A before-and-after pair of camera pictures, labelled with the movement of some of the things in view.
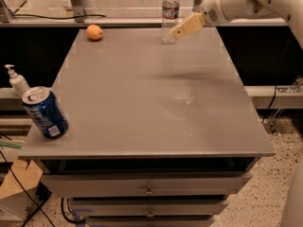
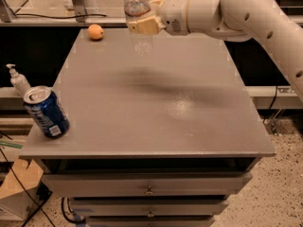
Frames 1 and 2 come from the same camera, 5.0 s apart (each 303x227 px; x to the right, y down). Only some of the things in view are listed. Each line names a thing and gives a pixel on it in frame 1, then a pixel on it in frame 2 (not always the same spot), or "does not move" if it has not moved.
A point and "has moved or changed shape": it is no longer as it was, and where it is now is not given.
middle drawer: (146, 207) does not move
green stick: (9, 145) does not move
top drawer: (146, 184) does not move
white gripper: (210, 10) → (172, 13)
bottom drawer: (151, 221) does not move
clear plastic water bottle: (170, 14) has moved or changed shape
